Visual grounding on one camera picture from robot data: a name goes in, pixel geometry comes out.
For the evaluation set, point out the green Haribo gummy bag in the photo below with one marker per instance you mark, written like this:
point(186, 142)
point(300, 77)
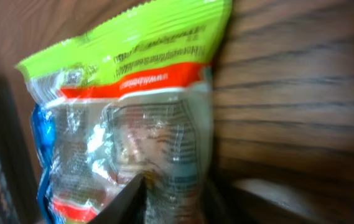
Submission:
point(132, 96)

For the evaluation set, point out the grey plastic mesh basket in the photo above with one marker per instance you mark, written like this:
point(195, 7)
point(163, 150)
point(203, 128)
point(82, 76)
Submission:
point(17, 180)

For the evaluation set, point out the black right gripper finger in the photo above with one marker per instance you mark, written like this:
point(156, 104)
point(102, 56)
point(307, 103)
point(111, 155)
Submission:
point(128, 207)

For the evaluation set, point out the blue snack packet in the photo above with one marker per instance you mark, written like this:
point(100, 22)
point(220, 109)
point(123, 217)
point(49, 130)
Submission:
point(44, 137)

